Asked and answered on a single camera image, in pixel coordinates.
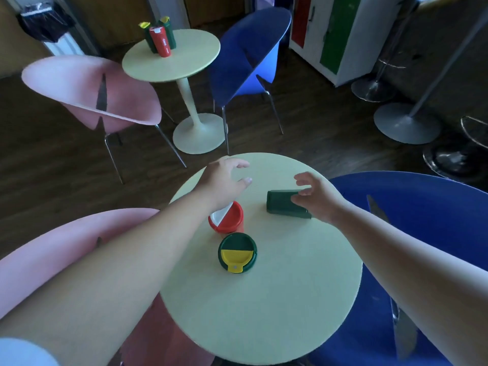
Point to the dark green canister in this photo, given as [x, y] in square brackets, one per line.
[280, 203]

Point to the person's right thumb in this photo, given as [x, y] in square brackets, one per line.
[299, 201]

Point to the person's right forearm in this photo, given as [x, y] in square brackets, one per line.
[415, 274]

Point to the green canister with yellow lid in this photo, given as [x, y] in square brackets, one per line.
[148, 38]
[236, 253]
[169, 32]

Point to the red canister with white lid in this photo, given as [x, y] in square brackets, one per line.
[232, 221]
[161, 41]

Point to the person's left forearm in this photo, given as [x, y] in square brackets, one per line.
[114, 270]

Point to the chrome bar stool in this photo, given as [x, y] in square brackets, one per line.
[457, 156]
[375, 85]

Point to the white sleeve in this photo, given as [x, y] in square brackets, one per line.
[23, 354]

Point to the grey pedestal table base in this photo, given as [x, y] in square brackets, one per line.
[406, 123]

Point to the white radiator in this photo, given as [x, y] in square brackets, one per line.
[64, 45]

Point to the round pale yellow pedestal table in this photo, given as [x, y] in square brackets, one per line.
[190, 53]

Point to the pink shell chair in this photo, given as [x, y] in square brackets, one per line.
[95, 91]
[49, 255]

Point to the person's left hand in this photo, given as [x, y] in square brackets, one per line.
[219, 184]

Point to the white cabinet red green doors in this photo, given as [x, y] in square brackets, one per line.
[343, 30]

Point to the person's right hand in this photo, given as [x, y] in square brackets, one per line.
[322, 201]

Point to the blue shell chair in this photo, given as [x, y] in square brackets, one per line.
[419, 209]
[247, 53]

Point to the bin with black bag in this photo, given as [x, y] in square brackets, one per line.
[44, 20]

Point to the person's left thumb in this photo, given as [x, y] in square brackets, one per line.
[245, 182]

